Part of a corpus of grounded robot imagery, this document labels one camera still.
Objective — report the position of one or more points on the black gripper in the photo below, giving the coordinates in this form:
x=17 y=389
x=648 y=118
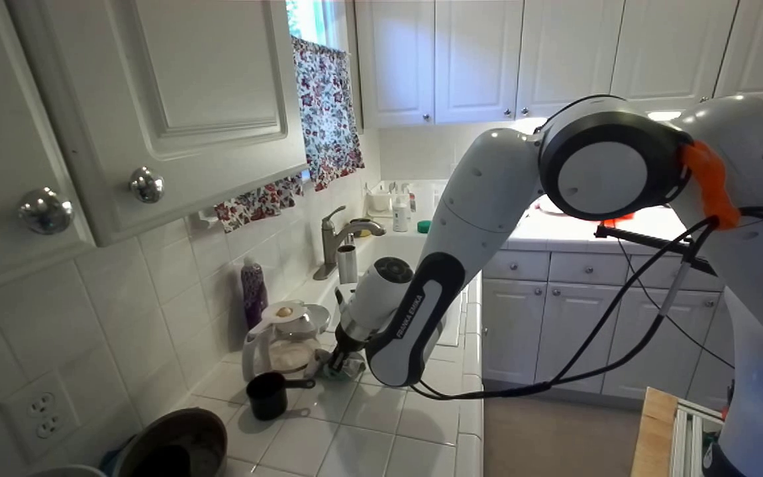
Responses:
x=346 y=347

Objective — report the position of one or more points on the white towel with green edge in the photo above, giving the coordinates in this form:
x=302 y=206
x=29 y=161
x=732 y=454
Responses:
x=359 y=381

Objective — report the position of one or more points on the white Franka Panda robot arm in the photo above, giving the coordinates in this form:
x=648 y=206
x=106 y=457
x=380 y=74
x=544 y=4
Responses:
x=487 y=195

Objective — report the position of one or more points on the white paper towel roll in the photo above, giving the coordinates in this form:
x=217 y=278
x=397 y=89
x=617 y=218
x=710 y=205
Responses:
x=347 y=262

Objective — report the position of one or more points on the silver round dish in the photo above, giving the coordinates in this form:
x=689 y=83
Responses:
x=319 y=316

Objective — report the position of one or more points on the black measuring cup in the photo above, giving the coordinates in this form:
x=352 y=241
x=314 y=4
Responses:
x=265 y=395

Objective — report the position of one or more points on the purple bottle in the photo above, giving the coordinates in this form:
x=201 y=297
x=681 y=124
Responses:
x=253 y=294

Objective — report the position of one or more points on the grey metal faucet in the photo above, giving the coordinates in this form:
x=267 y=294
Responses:
x=331 y=241

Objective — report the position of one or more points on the white kitchen sink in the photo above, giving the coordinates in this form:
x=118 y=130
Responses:
x=389 y=246

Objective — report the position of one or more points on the green lid jar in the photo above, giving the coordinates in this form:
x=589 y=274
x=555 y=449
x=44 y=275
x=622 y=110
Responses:
x=424 y=226

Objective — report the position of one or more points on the white soap bottle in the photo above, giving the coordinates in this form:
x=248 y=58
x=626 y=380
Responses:
x=401 y=212

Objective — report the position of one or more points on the white container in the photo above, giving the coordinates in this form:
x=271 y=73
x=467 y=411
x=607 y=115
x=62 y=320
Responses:
x=380 y=197

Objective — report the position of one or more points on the dark round bowl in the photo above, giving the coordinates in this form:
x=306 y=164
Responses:
x=177 y=446

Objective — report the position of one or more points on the white lower cabinet row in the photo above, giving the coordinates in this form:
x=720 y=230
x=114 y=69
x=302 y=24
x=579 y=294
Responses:
x=523 y=327

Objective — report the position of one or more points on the white cabinet row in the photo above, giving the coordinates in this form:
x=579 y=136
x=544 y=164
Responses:
x=523 y=327
x=477 y=53

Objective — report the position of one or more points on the floral window curtain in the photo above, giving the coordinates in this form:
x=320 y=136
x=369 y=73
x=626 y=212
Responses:
x=328 y=115

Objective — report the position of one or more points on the round metal cabinet knob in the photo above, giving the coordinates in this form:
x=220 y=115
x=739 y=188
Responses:
x=147 y=184
x=44 y=210

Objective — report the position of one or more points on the orange clamp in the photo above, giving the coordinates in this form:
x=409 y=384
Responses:
x=616 y=218

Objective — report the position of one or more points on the wide white upper cabinet door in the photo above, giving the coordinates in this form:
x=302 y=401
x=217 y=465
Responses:
x=185 y=89

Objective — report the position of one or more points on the white upper cabinet row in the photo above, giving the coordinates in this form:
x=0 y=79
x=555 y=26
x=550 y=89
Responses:
x=477 y=53

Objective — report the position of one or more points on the kitchen window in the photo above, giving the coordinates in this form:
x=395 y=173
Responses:
x=315 y=21

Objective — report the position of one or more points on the narrow white upper cabinet door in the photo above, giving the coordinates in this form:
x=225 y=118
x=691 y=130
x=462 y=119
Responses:
x=0 y=132

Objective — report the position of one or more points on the white wall outlet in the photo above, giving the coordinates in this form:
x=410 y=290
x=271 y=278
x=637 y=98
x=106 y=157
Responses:
x=38 y=417

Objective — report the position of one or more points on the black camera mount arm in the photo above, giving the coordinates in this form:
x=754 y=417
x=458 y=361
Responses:
x=656 y=238

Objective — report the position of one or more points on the aluminium extrusion frame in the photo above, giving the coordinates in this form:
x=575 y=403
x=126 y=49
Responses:
x=695 y=441

